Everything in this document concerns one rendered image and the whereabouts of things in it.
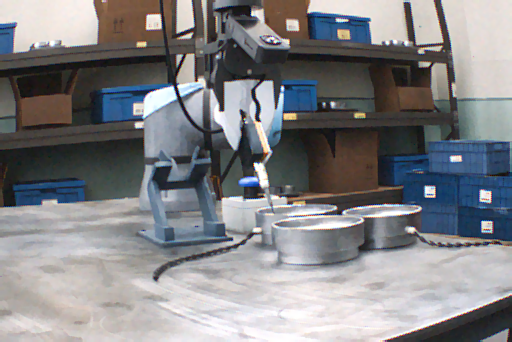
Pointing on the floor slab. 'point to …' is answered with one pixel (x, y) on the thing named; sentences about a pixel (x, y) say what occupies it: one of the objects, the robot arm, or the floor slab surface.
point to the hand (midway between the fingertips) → (249, 139)
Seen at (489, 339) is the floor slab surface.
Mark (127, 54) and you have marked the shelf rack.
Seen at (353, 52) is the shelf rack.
